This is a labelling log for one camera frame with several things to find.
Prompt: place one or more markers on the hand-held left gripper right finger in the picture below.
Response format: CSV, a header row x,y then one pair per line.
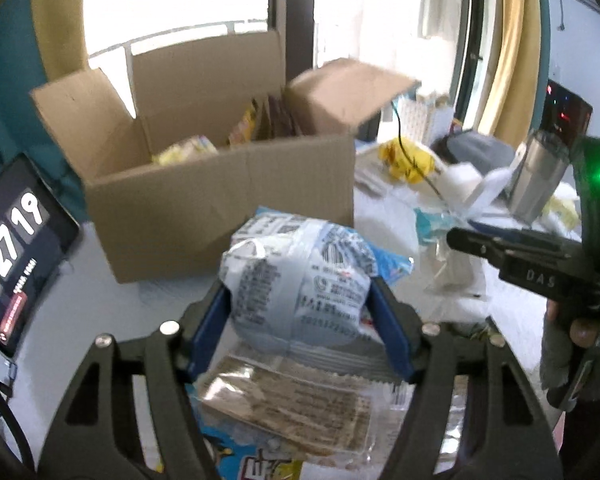
x,y
392,330

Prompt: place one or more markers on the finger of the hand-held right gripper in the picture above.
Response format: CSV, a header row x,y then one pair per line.
x,y
505,232
530,272

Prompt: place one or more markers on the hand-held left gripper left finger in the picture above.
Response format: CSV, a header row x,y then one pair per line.
x,y
210,330

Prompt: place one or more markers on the white blue snack bag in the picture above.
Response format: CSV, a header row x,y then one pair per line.
x,y
300,280

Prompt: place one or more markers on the long clear cracker pack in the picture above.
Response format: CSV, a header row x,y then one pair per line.
x,y
290,400

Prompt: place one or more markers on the brown cardboard box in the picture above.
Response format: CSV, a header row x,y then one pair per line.
x,y
220,200

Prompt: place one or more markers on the yellow snack bag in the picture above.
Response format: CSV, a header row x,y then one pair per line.
x,y
185,150

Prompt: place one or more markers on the person's right hand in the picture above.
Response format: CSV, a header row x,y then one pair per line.
x,y
555,355

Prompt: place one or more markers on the yellow tissue pack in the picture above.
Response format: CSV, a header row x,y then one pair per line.
x,y
562,212

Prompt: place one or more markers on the steel tumbler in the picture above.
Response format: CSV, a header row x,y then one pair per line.
x,y
535,180

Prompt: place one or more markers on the clear plastic wrapper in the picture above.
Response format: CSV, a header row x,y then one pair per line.
x,y
455,270

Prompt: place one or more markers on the white box device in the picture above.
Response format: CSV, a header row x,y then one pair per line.
x,y
462,177

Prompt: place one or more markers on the grey pouch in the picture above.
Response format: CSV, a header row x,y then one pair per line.
x,y
475,152

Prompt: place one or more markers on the yellow plastic bag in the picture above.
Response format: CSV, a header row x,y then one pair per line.
x,y
405,160

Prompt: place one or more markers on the silver foil packet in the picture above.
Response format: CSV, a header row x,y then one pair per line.
x,y
450,440

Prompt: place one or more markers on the white woven basket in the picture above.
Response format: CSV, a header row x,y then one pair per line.
x,y
412,120

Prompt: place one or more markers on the black charger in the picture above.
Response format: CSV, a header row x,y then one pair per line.
x,y
370,127

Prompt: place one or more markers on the black tablet clock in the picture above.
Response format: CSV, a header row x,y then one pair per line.
x,y
25,250

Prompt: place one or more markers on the teal curtain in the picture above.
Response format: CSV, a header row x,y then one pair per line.
x,y
10,85
546,10

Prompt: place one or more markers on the black window frame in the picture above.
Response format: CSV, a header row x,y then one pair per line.
x,y
295,10

